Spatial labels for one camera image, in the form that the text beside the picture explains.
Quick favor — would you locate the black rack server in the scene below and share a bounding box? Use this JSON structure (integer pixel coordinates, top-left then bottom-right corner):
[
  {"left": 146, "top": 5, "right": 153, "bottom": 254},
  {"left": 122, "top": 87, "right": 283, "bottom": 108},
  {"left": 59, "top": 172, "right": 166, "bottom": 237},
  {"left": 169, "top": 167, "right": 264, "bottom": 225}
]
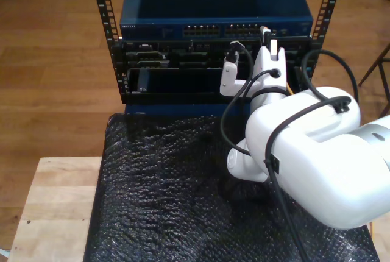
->
[{"left": 111, "top": 40, "right": 321, "bottom": 71}]

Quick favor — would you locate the blue network switch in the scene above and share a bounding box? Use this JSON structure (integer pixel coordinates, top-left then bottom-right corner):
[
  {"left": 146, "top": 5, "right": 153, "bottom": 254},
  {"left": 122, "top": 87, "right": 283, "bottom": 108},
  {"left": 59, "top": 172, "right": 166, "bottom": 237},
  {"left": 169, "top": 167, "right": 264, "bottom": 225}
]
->
[{"left": 119, "top": 0, "right": 314, "bottom": 41}]

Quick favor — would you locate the dark wooden chair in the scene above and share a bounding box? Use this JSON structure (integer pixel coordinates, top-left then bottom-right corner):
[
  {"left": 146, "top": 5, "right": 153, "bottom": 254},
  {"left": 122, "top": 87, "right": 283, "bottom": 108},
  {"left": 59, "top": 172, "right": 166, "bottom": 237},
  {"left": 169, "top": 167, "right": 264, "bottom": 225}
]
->
[{"left": 358, "top": 42, "right": 390, "bottom": 118}]

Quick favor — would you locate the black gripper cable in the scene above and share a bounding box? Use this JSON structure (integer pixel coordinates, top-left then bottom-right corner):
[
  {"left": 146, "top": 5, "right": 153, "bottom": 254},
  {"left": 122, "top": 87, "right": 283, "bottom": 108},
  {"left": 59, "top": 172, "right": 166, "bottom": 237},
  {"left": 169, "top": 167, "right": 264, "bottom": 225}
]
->
[{"left": 220, "top": 69, "right": 281, "bottom": 155}]

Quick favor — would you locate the black bubble wrap mat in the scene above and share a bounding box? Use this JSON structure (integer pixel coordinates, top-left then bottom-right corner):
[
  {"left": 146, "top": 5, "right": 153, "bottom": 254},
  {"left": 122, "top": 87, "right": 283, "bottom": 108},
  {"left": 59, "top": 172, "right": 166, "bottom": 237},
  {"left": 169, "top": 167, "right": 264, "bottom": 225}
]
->
[{"left": 83, "top": 112, "right": 380, "bottom": 262}]

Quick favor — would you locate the blue rack base board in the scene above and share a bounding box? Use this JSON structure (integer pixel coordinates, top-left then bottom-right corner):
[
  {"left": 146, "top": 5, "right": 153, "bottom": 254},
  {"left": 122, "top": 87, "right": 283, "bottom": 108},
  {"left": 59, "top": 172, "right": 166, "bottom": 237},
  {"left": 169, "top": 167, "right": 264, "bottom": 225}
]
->
[{"left": 124, "top": 102, "right": 254, "bottom": 116}]

